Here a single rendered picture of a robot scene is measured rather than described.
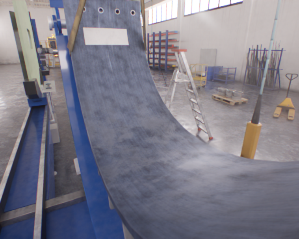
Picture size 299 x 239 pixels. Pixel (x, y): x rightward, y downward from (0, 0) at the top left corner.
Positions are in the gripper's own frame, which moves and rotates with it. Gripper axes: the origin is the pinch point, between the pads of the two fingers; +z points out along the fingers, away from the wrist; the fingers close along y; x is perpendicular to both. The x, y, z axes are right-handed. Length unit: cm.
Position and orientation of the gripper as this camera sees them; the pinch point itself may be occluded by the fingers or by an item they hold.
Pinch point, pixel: (45, 72)
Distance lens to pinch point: 417.3
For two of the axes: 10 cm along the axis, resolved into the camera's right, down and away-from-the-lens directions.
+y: 8.9, -1.6, 4.2
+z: 0.0, 9.3, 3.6
